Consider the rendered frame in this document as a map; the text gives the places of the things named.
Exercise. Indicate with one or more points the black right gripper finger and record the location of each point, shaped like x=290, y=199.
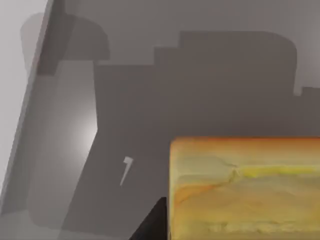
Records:
x=156, y=222

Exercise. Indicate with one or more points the yellow-brown bread loaf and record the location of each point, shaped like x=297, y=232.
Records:
x=245, y=190

